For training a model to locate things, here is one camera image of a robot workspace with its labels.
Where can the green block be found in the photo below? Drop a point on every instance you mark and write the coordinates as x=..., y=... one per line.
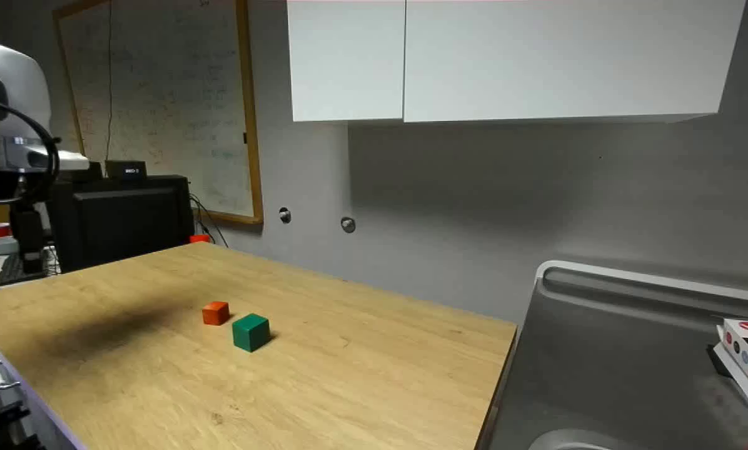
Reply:
x=251, y=330

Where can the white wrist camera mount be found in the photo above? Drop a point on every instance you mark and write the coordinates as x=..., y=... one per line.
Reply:
x=31, y=154

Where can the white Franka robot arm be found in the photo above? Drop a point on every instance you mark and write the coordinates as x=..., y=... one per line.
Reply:
x=11, y=75

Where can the orange block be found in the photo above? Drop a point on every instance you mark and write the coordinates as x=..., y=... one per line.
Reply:
x=216, y=312

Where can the stainless steel sink unit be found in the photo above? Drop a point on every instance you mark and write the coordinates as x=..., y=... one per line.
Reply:
x=624, y=366

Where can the round metal wall fitting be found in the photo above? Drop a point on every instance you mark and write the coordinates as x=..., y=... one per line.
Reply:
x=282, y=212
x=347, y=224

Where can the white wall cabinet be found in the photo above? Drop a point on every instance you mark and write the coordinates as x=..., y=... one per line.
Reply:
x=506, y=52

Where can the black box equipment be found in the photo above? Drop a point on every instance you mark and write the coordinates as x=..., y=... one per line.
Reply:
x=125, y=217

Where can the wood framed whiteboard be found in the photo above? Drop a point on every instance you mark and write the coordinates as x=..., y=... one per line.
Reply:
x=162, y=109

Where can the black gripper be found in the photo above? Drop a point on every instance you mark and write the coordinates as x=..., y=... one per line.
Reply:
x=13, y=186

